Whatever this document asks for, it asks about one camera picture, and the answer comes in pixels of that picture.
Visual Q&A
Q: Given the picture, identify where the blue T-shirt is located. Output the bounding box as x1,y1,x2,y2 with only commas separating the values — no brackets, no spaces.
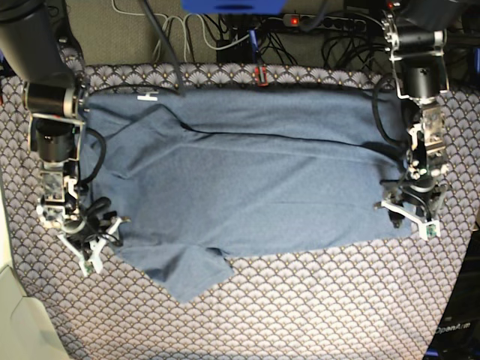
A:
85,88,411,302

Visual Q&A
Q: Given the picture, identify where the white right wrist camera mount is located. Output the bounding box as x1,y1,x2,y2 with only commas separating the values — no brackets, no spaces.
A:
57,216,131,277

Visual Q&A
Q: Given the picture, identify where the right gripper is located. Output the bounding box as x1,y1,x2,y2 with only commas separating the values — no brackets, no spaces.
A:
37,202,120,250

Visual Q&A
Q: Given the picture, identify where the red table clamp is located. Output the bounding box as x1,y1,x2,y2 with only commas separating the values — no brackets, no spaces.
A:
254,66,269,87

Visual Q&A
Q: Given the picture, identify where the white cable bundle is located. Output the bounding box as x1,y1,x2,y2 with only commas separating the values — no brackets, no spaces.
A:
112,0,252,65

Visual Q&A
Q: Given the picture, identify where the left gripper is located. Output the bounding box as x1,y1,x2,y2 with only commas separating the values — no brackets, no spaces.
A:
384,176,449,227

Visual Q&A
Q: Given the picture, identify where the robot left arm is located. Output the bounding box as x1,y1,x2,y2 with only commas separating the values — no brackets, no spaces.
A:
372,1,467,239

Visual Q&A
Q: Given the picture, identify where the black power strip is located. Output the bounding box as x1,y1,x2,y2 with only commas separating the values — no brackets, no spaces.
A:
281,13,367,33

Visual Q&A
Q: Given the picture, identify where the black OpenArm box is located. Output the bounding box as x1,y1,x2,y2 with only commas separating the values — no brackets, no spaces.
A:
424,223,479,359

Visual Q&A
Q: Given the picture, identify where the fan-patterned table cloth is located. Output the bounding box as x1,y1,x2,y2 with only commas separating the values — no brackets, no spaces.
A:
1,76,479,359

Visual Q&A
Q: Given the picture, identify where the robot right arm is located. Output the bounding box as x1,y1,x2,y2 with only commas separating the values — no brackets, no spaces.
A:
1,1,122,253

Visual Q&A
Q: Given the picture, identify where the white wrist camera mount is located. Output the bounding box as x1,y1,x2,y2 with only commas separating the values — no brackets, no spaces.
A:
57,216,131,277
373,199,441,241

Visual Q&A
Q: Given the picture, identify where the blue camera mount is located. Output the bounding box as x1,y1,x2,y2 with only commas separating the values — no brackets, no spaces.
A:
181,0,286,14

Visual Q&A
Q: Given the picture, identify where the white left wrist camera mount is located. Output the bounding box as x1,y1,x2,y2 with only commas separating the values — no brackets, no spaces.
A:
373,199,441,241

